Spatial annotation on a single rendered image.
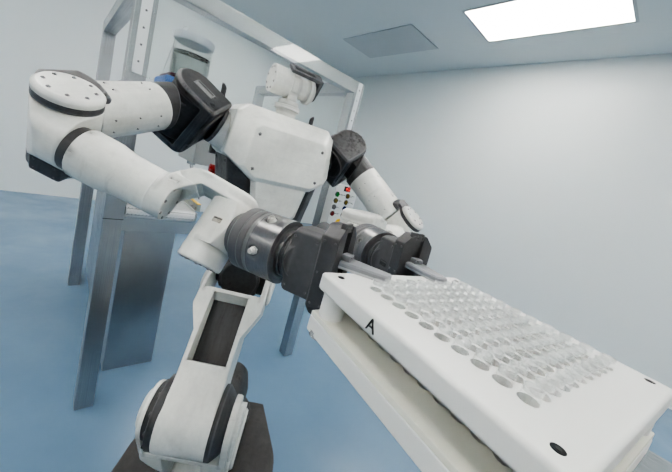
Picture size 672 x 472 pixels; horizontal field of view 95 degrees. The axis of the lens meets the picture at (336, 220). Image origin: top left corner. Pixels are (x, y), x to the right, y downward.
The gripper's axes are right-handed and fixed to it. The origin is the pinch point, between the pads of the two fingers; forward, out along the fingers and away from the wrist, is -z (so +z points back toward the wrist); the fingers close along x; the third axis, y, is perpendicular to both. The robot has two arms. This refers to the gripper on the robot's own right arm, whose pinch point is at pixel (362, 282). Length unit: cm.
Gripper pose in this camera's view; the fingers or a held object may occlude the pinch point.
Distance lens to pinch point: 38.0
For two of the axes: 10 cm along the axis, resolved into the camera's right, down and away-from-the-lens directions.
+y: -4.1, 0.2, -9.1
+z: -8.8, -2.8, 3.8
